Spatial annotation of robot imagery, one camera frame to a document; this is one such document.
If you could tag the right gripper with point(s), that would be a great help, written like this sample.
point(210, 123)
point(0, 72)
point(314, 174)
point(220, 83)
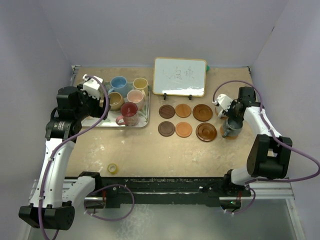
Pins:
point(229, 113)

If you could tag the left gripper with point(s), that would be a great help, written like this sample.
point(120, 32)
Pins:
point(99, 111)

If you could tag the grey stoneware cup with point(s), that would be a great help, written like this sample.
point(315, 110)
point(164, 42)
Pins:
point(232, 128)

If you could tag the floral serving tray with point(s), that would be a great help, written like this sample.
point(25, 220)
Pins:
point(110, 121)

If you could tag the tan stoneware mug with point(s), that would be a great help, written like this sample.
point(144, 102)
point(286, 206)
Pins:
point(116, 100)

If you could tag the ringed brown wood coaster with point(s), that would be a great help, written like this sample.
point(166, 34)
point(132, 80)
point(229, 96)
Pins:
point(206, 132)

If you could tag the pink mug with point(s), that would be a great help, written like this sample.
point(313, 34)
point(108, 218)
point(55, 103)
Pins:
point(137, 97)

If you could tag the light wood coaster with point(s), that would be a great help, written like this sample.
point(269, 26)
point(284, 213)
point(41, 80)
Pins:
point(183, 110)
point(183, 129)

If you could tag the dark walnut coaster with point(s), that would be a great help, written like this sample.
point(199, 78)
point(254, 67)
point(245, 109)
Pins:
point(166, 111)
point(166, 128)

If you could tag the white mug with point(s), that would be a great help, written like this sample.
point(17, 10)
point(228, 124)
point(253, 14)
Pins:
point(220, 113)

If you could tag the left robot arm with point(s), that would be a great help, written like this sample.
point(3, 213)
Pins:
point(52, 207)

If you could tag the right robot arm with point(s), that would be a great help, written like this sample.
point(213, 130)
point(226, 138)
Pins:
point(267, 158)

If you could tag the light blue mug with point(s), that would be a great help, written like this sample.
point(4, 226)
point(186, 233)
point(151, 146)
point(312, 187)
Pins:
point(119, 84)

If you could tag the red floral mug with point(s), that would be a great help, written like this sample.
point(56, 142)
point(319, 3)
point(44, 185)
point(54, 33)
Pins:
point(128, 115)

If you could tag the pale yellow mug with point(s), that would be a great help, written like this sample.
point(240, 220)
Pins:
point(141, 84)

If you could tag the yellow tape roll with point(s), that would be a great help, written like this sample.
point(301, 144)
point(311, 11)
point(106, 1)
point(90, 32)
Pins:
point(112, 168)

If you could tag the yellow-framed whiteboard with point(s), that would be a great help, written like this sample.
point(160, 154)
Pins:
point(179, 77)

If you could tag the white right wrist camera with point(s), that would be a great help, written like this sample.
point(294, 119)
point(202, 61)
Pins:
point(222, 103)

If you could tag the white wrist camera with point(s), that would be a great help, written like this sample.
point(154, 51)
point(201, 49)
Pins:
point(92, 85)
point(222, 103)

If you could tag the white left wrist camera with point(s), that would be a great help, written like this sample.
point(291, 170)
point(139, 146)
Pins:
point(92, 85)

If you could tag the aluminium frame rail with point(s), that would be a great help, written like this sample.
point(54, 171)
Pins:
point(264, 191)

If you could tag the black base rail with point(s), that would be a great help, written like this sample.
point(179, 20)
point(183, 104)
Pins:
point(208, 191)

